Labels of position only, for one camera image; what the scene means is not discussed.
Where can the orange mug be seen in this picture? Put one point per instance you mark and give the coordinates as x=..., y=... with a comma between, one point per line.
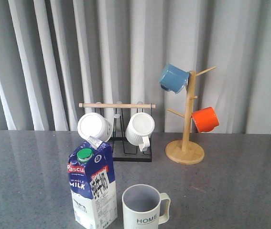
x=205, y=119

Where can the ribbed white mug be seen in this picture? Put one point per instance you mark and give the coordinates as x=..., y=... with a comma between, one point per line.
x=139, y=130

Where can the cream HOME mug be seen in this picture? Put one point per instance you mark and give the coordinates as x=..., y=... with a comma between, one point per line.
x=144, y=207

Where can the black wire mug rack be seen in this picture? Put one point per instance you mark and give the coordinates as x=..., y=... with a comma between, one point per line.
x=123, y=150

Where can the wooden mug tree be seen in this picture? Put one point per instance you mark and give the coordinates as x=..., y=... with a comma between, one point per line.
x=185, y=151

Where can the smooth white mug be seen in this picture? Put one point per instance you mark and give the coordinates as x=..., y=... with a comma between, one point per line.
x=94, y=125

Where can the blue white milk carton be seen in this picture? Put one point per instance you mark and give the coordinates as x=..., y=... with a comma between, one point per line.
x=92, y=183

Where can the blue mug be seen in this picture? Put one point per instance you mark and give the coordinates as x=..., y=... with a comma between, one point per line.
x=173, y=78

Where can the grey white curtain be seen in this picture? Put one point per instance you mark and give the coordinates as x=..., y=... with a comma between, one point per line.
x=55, y=54

